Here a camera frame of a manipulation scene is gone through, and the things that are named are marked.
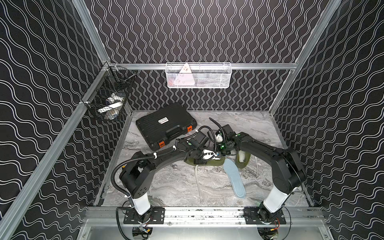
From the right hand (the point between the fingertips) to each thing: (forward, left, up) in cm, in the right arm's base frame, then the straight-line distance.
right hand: (213, 153), depth 90 cm
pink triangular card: (+35, +17, +30) cm, 49 cm away
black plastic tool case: (+22, +32, +2) cm, 39 cm away
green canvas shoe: (-4, -1, -4) cm, 6 cm away
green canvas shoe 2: (-2, -18, -4) cm, 19 cm away
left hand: (-3, +5, +4) cm, 7 cm away
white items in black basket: (+10, +52, +30) cm, 61 cm away
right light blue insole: (-10, -12, -8) cm, 18 cm away
